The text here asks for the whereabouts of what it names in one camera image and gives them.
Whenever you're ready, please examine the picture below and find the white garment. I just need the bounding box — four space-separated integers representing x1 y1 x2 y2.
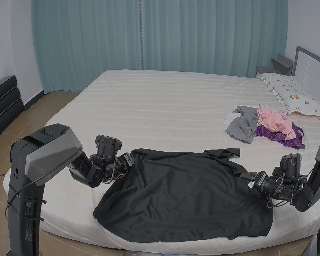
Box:
224 112 239 129

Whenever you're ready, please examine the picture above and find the black chest of drawers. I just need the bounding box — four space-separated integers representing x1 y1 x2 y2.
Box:
0 75 25 146

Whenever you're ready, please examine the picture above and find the grey bedside table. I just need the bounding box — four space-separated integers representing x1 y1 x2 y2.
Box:
256 53 294 78

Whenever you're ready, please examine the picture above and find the white printed pillow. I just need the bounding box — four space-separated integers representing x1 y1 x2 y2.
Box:
257 73 320 117

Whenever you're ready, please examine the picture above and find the grey garment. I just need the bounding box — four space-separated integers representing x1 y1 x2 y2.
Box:
225 105 259 144

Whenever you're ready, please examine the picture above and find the purple garment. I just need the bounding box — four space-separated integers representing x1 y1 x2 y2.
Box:
255 122 306 150

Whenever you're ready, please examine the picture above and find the blue-green curtain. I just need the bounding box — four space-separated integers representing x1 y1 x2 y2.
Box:
31 0 288 94

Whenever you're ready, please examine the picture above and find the black T-shirt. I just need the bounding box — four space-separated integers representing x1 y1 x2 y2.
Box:
93 148 274 243

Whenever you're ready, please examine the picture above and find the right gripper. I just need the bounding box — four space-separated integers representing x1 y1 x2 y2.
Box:
239 171 273 197

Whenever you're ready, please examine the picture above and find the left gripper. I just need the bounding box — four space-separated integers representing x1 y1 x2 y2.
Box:
117 153 136 174

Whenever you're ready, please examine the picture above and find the pink garment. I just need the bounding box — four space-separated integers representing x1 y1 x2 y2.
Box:
256 103 296 140

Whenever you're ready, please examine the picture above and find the bed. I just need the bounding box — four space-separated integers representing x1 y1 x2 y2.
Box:
6 46 320 253

